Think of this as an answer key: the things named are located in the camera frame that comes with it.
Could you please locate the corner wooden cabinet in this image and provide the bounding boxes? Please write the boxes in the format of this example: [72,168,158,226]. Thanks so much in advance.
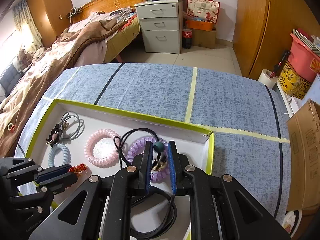
[27,0,73,48]

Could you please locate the white trash bowl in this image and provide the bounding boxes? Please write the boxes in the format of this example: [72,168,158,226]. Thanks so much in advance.
[282,210,303,238]

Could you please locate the floral curtain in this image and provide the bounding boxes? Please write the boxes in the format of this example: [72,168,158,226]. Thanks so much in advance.
[12,0,43,53]

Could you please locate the black wrist band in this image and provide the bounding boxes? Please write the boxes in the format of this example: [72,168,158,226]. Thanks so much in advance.
[130,186,177,239]

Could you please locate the white paper roll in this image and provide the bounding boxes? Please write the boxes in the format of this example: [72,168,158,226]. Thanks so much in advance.
[258,69,277,89]

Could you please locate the red white gift bag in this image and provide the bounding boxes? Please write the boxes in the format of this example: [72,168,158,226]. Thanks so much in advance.
[187,0,220,24]

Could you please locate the green shallow cardboard tray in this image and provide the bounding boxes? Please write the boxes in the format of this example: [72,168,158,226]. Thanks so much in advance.
[17,99,215,240]

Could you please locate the grey three drawer nightstand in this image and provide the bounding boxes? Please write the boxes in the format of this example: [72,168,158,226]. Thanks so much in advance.
[135,0,183,54]

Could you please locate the brown blanket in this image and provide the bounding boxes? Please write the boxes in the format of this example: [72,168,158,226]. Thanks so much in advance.
[1,18,126,157]

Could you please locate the purple spiral hair tie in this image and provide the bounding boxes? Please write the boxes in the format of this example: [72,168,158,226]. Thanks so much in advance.
[125,136,171,183]

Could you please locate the orange box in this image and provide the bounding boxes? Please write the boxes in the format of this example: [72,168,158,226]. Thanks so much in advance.
[186,20,215,31]

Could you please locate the black hair tie pink bead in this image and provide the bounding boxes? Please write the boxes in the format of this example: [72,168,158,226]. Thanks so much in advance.
[46,122,69,147]

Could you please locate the cola bottle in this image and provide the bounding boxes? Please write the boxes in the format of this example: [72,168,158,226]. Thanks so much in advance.
[182,29,192,49]

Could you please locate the yellow patterned tin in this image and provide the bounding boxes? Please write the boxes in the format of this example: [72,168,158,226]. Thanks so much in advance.
[278,60,311,100]

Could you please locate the brown cardboard box floor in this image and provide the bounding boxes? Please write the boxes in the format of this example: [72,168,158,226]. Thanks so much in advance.
[191,29,216,49]

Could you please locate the grey elastic hair ties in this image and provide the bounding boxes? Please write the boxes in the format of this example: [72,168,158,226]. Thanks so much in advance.
[59,111,85,141]

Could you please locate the blue patterned tablecloth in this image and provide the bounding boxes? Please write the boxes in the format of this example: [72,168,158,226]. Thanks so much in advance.
[22,63,291,239]

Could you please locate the black cord teal bead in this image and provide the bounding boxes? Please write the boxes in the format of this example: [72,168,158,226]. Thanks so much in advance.
[113,127,168,172]

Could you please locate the open cardboard box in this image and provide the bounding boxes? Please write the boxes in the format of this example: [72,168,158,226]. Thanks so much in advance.
[287,99,319,211]

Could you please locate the wooden bed headboard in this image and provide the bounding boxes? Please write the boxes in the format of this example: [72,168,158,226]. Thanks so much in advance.
[71,0,146,24]

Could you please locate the pink spiral hair tie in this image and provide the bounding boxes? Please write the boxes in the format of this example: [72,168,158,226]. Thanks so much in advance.
[83,128,121,169]

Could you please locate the pink plastic bin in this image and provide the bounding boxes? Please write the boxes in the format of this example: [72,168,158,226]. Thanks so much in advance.
[289,34,319,83]

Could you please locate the blue spiral hair tie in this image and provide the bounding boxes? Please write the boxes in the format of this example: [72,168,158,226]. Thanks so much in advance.
[47,142,72,168]

